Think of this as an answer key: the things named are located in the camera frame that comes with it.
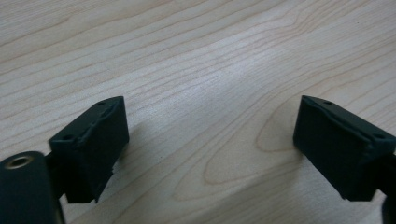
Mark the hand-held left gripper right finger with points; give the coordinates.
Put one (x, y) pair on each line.
(339, 146)

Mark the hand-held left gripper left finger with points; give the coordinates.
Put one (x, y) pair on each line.
(90, 146)

